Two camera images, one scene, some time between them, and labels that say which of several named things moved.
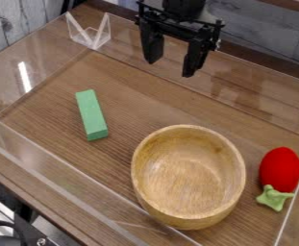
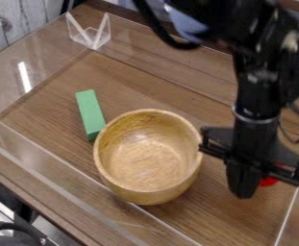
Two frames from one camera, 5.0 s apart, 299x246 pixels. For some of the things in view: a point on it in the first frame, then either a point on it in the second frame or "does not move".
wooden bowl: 188,175 -> 149,155
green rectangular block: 94,121 does not move
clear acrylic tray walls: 137,157 does not move
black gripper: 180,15 -> 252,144
